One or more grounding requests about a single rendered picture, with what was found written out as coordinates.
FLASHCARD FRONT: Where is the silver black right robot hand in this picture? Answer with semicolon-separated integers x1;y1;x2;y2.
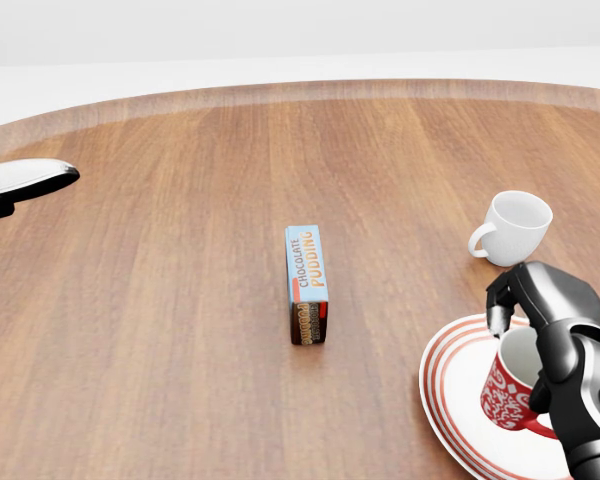
485;260;600;480

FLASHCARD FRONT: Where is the red patterned mug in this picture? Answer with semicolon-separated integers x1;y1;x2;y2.
479;325;559;441

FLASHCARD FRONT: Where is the white plate with red rings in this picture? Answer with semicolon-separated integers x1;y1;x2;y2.
418;313;581;480

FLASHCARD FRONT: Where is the white mug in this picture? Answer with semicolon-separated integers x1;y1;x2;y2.
467;190;555;268

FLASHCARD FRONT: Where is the chocolate pudding box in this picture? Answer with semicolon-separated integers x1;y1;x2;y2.
284;224;331;347

